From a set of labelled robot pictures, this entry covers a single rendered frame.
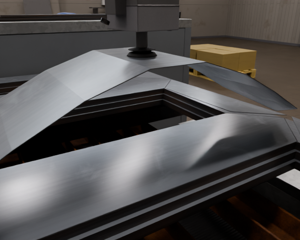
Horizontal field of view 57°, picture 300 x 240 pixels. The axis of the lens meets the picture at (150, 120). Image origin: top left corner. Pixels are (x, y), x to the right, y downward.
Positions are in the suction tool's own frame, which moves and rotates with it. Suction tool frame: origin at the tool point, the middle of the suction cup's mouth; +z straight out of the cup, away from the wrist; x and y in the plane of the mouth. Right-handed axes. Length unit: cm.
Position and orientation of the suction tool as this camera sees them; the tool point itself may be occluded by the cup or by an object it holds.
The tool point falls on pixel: (142, 64)
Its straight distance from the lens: 40.7
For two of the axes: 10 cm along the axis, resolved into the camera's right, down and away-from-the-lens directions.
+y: 5.5, 3.1, -7.8
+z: 0.1, 9.3, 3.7
